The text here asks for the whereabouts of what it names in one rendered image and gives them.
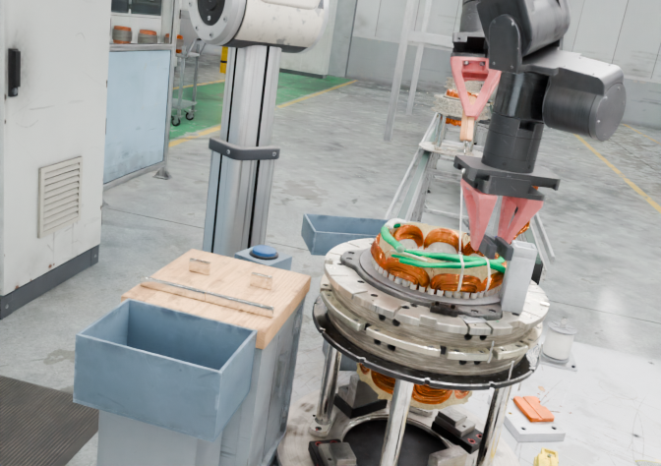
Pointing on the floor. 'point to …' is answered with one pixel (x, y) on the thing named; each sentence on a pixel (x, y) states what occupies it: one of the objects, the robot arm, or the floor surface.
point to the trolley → (182, 84)
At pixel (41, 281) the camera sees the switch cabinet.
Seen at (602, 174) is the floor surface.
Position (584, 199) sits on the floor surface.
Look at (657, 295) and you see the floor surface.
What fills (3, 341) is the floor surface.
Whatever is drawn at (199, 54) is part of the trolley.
